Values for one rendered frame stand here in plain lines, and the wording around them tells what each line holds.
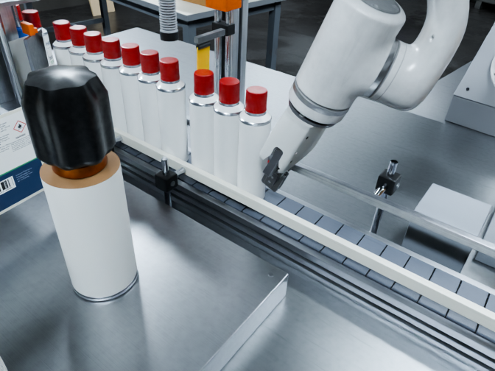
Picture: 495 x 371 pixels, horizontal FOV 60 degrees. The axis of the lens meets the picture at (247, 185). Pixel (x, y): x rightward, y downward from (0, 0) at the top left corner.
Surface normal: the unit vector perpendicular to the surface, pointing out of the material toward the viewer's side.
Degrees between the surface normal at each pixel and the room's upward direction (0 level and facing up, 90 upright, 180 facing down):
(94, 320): 0
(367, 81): 100
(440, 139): 0
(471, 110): 90
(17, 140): 90
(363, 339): 0
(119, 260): 90
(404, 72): 66
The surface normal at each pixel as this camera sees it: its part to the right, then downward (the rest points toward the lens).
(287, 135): -0.54, 0.39
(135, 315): 0.04, -0.80
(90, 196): 0.45, 0.54
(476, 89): -0.40, -0.33
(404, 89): -0.21, 0.59
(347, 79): -0.10, 0.75
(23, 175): 0.84, 0.35
